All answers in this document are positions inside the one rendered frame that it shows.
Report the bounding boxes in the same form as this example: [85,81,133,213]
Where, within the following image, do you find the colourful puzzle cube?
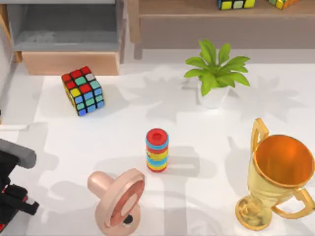
[61,65,106,117]
[267,0,296,10]
[216,0,256,11]

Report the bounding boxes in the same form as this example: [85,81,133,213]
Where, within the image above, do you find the pale wooden drawer front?
[21,50,122,76]

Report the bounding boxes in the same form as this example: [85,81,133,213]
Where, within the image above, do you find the stack of coloured rings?
[145,128,171,174]

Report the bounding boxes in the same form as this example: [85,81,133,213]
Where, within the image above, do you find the wooden cupboard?
[0,4,23,63]

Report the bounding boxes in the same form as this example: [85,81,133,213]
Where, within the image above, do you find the green plant in white pot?
[184,39,252,110]

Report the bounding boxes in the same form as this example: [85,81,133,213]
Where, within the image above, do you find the gold trophy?
[235,118,315,232]

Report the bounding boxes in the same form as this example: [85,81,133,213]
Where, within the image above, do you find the wooden open shelf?
[126,0,315,60]

